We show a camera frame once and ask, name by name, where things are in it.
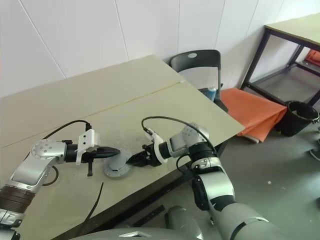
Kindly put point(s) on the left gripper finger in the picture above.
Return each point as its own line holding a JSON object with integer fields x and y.
{"x": 108, "y": 155}
{"x": 110, "y": 150}

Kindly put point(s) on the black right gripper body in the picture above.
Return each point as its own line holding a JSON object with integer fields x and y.
{"x": 149, "y": 156}

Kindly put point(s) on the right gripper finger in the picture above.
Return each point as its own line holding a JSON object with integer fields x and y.
{"x": 138, "y": 156}
{"x": 138, "y": 163}

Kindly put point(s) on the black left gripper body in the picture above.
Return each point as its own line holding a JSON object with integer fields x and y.
{"x": 93, "y": 154}

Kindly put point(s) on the grey motor rotor cover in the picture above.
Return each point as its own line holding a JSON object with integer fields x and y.
{"x": 117, "y": 162}

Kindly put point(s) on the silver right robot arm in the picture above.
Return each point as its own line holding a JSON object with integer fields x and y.
{"x": 212, "y": 185}

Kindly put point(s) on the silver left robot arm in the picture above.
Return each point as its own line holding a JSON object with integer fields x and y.
{"x": 30, "y": 170}

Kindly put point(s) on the black perforated strip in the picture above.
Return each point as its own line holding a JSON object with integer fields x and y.
{"x": 148, "y": 216}

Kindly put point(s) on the grey rounded robot part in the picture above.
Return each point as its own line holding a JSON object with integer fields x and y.
{"x": 180, "y": 220}

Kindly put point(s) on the silver robot torso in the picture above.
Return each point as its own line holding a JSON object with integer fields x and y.
{"x": 112, "y": 235}

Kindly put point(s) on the blue bottle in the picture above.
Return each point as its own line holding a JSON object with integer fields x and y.
{"x": 212, "y": 93}

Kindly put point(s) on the black plastic chair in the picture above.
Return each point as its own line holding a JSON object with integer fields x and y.
{"x": 200, "y": 61}

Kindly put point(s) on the orange cloth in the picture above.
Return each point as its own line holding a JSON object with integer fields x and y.
{"x": 252, "y": 112}

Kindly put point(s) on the black trash bin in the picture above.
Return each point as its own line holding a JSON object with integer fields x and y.
{"x": 295, "y": 122}

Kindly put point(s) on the orange fabric bundle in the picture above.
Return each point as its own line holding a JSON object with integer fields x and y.
{"x": 313, "y": 57}

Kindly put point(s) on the black framed side table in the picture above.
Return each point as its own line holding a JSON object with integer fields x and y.
{"x": 295, "y": 28}

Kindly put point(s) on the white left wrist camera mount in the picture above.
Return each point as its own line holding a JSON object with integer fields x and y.
{"x": 87, "y": 142}

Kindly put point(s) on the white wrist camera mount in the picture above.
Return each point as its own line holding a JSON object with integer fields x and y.
{"x": 158, "y": 145}
{"x": 87, "y": 142}

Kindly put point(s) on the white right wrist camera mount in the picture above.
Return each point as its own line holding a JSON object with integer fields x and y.
{"x": 158, "y": 145}

